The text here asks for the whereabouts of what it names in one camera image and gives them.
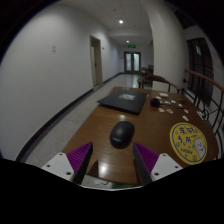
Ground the round yellow printed mouse pad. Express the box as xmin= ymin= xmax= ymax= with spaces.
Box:
xmin=169 ymin=121 xmax=208 ymax=166

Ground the glass double door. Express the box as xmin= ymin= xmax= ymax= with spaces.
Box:
xmin=123 ymin=51 xmax=142 ymax=74

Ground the side doorway with door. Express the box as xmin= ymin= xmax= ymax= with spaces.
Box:
xmin=89 ymin=35 xmax=104 ymax=88

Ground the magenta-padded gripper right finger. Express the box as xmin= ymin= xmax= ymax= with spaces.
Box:
xmin=132 ymin=141 xmax=184 ymax=186

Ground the thin black cable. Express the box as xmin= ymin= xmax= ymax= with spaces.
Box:
xmin=165 ymin=98 xmax=188 ymax=109

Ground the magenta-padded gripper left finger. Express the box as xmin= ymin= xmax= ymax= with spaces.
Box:
xmin=41 ymin=141 xmax=94 ymax=185

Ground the black computer mouse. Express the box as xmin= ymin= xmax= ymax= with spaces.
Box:
xmin=109 ymin=120 xmax=136 ymax=150

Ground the black closed laptop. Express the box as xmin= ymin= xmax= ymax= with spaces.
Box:
xmin=96 ymin=89 xmax=149 ymax=115

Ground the dark window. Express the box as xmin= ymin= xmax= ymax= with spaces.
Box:
xmin=186 ymin=37 xmax=215 ymax=108

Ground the small black box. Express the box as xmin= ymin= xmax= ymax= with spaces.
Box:
xmin=149 ymin=97 xmax=161 ymax=108

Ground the wooden armchair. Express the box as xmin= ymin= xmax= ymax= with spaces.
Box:
xmin=137 ymin=74 xmax=183 ymax=95

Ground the black railing with wooden handrail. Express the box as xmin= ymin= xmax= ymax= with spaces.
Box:
xmin=182 ymin=68 xmax=224 ymax=134

